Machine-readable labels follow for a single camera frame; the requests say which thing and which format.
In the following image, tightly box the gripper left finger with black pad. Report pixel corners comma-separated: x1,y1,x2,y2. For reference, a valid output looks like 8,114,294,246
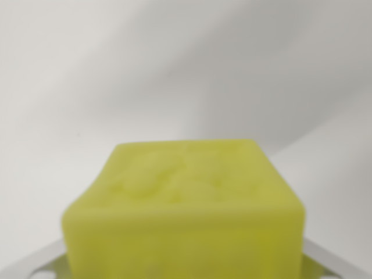
0,237,73,279

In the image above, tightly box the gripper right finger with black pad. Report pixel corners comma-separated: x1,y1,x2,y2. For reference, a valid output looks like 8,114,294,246
301,237,372,279

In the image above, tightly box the yellow cube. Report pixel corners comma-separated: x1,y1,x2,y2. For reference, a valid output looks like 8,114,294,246
60,138,306,279

